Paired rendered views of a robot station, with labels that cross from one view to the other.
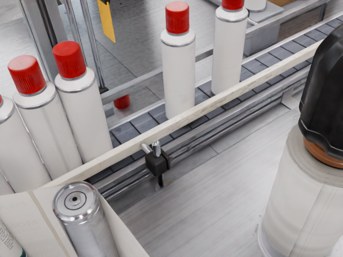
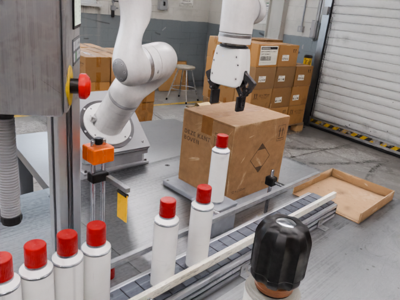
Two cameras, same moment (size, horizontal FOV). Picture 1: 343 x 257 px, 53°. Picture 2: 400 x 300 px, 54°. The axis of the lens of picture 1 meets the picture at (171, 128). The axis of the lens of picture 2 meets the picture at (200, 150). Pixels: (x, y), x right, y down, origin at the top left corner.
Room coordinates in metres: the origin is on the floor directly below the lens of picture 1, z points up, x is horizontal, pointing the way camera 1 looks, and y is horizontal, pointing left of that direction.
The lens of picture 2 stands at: (-0.24, 0.10, 1.45)
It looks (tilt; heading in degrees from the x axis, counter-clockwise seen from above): 20 degrees down; 346
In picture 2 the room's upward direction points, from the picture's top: 6 degrees clockwise
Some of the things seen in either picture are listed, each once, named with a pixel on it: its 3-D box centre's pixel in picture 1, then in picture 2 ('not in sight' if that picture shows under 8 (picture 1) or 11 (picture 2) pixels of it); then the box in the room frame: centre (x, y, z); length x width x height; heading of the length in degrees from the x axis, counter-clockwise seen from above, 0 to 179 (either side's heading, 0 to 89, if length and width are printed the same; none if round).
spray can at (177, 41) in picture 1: (178, 67); (165, 243); (0.45, -0.02, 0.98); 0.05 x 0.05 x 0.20
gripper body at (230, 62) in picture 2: not in sight; (231, 63); (0.75, -0.21, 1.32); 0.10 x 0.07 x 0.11; 33
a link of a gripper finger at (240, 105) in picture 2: not in sight; (244, 99); (0.70, -0.24, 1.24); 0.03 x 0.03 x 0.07; 33
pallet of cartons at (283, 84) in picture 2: not in sight; (256, 86); (4.48, -1.71, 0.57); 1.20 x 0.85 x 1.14; 118
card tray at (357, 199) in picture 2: not in sight; (343, 192); (0.94, -0.77, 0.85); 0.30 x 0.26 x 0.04; 123
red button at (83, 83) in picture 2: not in sight; (80, 86); (0.35, 0.14, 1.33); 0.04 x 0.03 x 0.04; 178
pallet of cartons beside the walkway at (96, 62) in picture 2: not in sight; (99, 88); (4.41, 0.26, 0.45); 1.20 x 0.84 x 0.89; 28
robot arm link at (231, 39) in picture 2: not in sight; (234, 38); (0.75, -0.20, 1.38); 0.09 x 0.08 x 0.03; 33
